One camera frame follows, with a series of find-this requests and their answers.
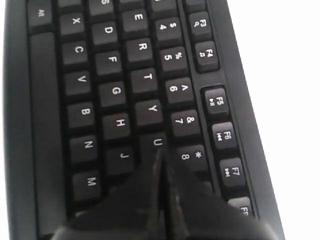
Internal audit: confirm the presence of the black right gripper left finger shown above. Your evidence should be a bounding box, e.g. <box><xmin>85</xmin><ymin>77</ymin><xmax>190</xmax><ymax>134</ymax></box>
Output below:
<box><xmin>52</xmin><ymin>150</ymin><xmax>162</xmax><ymax>240</ymax></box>

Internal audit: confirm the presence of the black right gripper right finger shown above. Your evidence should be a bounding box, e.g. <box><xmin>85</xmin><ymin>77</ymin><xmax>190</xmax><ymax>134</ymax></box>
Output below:
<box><xmin>161</xmin><ymin>152</ymin><xmax>278</xmax><ymax>240</ymax></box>

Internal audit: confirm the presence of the black Acer keyboard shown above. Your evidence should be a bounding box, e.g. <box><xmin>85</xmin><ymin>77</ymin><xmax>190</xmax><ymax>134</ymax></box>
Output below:
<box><xmin>2</xmin><ymin>0</ymin><xmax>285</xmax><ymax>240</ymax></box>

